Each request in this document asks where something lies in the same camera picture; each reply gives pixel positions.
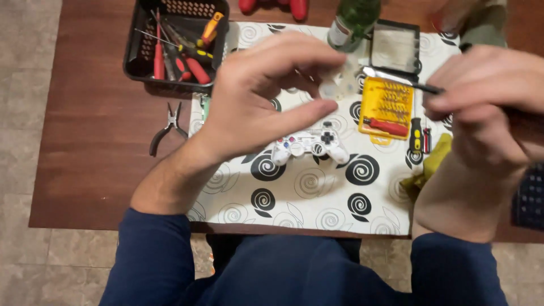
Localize small clear plastic part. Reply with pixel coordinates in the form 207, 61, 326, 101
319, 54, 362, 101

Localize white spiral-pattern mat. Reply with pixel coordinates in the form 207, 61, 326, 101
187, 21, 462, 237

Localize person's right hand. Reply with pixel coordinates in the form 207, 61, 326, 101
423, 44, 544, 171

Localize yellow-green cloth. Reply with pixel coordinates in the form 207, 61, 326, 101
399, 133, 454, 201

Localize metal tweezers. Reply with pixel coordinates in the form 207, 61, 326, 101
362, 66, 445, 95

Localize black-handled pliers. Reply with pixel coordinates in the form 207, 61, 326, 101
149, 102, 189, 157

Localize black and yellow screwdriver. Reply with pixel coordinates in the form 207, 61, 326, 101
409, 118, 423, 154

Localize thick red-handled screwdriver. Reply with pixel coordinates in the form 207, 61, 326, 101
183, 56, 212, 85

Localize green glass bottle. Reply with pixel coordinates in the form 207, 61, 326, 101
327, 0, 382, 54

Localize orange and yellow-handled tool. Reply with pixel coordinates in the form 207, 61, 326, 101
199, 12, 224, 48

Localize person's left hand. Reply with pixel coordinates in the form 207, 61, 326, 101
199, 32, 348, 165

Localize red bit-holder screwdriver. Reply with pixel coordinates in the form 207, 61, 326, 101
363, 117, 409, 137

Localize thin red screwdriver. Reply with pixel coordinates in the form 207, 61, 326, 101
154, 8, 165, 80

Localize yellow screwdriver bit case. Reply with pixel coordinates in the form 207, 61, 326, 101
358, 76, 414, 146

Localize clear black-framed case lid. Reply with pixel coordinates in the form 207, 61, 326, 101
369, 19, 421, 84

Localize white game controller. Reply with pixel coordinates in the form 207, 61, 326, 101
271, 121, 350, 166

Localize person's navy sweater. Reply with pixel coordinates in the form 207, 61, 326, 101
99, 208, 508, 306

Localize black plastic basket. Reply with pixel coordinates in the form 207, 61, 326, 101
123, 0, 230, 95

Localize black-yellow handled screwdriver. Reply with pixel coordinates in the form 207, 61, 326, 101
178, 42, 214, 61

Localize red game controller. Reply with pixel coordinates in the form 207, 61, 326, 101
238, 0, 309, 21

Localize olive green object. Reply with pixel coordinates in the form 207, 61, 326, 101
459, 0, 508, 52

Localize black and red-handled tool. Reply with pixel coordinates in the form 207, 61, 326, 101
165, 42, 193, 82

